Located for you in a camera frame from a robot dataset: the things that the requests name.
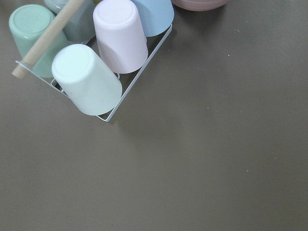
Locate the white cup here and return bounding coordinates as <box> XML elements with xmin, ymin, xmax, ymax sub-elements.
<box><xmin>51</xmin><ymin>44</ymin><xmax>122</xmax><ymax>116</ymax></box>

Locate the pink cup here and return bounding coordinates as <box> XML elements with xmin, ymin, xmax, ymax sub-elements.
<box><xmin>93</xmin><ymin>0</ymin><xmax>148</xmax><ymax>74</ymax></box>

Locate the blue cup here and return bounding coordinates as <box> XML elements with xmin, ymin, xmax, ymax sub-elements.
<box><xmin>132</xmin><ymin>0</ymin><xmax>174</xmax><ymax>37</ymax></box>

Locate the grey cup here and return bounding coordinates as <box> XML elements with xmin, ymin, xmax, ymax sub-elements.
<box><xmin>44</xmin><ymin>0</ymin><xmax>96</xmax><ymax>44</ymax></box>

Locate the pink bowl with ice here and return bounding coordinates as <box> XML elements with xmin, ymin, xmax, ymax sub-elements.
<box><xmin>171</xmin><ymin>0</ymin><xmax>230</xmax><ymax>12</ymax></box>

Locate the white cup rack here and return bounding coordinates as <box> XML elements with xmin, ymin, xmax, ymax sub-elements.
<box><xmin>12</xmin><ymin>0</ymin><xmax>173</xmax><ymax>122</ymax></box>

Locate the mint cup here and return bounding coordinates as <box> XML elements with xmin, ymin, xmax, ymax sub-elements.
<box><xmin>9</xmin><ymin>4</ymin><xmax>69</xmax><ymax>78</ymax></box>

